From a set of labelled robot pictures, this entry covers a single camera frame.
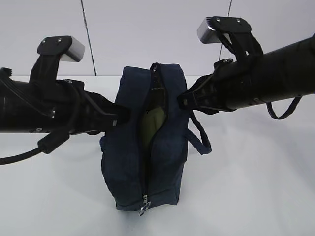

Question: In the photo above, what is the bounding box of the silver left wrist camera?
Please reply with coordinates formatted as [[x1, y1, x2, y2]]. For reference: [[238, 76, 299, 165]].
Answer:
[[29, 35, 85, 84]]

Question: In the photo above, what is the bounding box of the dark blue insulated lunch bag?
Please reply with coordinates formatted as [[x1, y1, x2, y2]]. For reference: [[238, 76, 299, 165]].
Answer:
[[99, 63, 212, 215]]

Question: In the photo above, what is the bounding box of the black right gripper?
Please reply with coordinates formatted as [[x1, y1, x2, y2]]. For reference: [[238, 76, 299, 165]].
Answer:
[[177, 59, 235, 115]]

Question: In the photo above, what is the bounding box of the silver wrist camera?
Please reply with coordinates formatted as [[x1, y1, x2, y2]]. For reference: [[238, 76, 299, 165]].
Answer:
[[29, 35, 85, 84], [196, 16, 264, 62]]

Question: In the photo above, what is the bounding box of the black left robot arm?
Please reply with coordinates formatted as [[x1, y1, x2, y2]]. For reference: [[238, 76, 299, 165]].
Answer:
[[0, 67, 131, 135]]

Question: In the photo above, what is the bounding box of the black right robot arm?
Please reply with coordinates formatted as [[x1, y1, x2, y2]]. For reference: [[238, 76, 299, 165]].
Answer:
[[178, 36, 315, 115]]

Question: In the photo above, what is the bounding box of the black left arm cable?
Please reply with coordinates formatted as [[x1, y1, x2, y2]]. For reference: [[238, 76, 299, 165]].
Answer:
[[0, 81, 82, 167]]

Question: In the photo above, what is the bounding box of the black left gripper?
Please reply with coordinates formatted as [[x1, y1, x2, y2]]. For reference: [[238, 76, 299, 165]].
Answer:
[[53, 80, 130, 137]]

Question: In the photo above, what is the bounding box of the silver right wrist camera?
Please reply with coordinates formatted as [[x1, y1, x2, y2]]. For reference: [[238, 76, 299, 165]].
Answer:
[[196, 16, 264, 62]]

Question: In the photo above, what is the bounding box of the glass container with green lid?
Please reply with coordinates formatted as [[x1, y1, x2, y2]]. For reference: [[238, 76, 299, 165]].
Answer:
[[140, 106, 166, 149]]

